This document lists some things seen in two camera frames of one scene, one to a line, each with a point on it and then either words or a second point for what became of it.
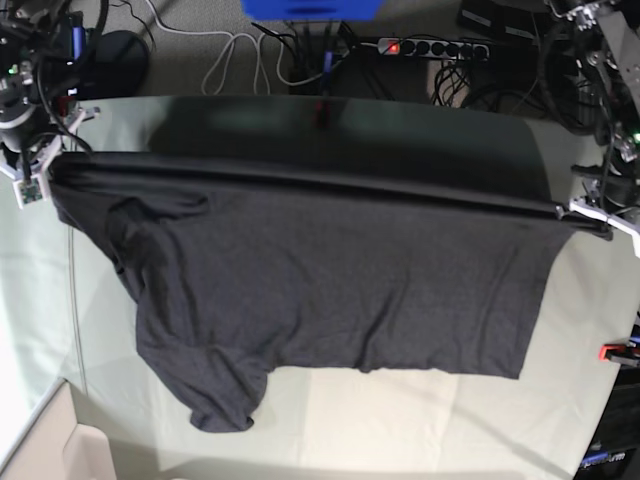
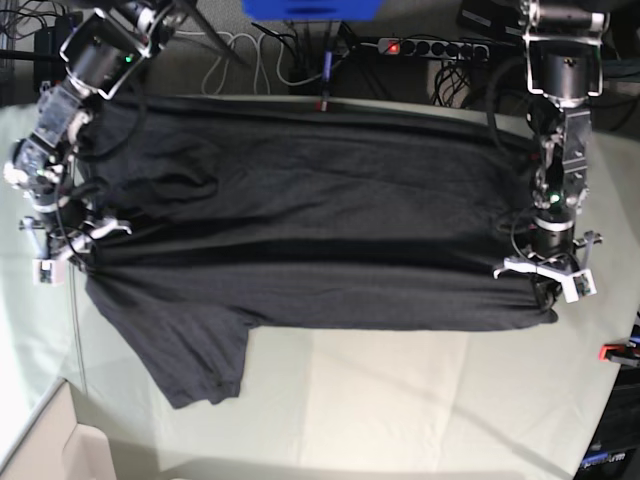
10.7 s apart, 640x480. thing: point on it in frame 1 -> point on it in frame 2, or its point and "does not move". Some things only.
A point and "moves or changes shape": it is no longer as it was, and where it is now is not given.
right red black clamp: (621, 353) does not move
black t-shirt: (240, 265) moves or changes shape
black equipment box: (615, 454) does not move
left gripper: (28, 176) -> (70, 228)
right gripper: (609, 195) -> (559, 267)
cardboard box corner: (57, 447) does not move
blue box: (313, 10) does not move
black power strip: (433, 48) does not move
